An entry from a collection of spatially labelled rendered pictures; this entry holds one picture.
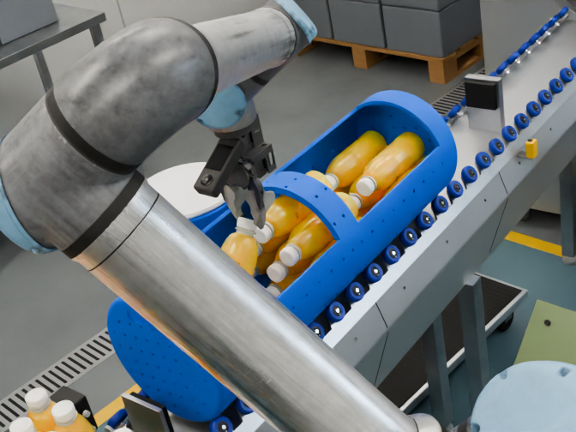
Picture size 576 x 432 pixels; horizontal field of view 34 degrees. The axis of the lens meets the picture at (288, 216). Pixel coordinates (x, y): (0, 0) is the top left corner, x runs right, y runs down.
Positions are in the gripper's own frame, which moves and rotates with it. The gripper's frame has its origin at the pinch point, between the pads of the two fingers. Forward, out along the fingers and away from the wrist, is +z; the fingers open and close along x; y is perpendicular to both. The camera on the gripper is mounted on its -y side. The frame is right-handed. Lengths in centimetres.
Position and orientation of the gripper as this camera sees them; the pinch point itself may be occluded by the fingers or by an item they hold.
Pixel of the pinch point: (248, 222)
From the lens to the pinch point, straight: 175.9
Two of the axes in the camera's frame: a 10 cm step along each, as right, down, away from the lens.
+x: -7.9, -1.9, 5.9
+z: 1.8, 8.3, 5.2
